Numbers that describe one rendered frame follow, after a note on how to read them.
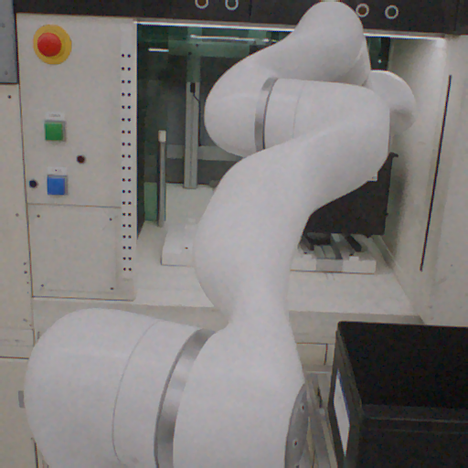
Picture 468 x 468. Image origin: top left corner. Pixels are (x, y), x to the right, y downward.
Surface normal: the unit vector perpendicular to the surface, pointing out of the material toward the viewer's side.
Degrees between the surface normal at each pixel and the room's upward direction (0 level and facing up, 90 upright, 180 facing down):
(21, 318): 90
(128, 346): 25
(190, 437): 77
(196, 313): 90
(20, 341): 90
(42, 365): 58
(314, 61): 113
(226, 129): 104
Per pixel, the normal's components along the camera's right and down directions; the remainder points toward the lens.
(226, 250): -0.53, -0.54
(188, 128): 0.00, 0.33
